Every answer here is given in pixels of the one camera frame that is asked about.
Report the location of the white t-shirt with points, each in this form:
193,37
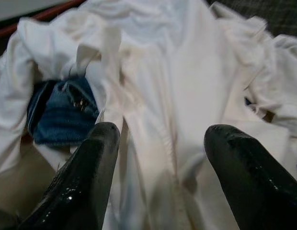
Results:
182,83

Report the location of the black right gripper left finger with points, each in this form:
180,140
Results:
83,179

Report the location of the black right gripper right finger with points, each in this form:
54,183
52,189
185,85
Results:
254,187

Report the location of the white crumpled garment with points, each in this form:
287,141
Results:
277,72

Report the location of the grey checked fabric chair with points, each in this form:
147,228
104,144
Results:
282,14

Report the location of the blue denim jeans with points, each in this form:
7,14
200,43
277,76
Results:
60,119

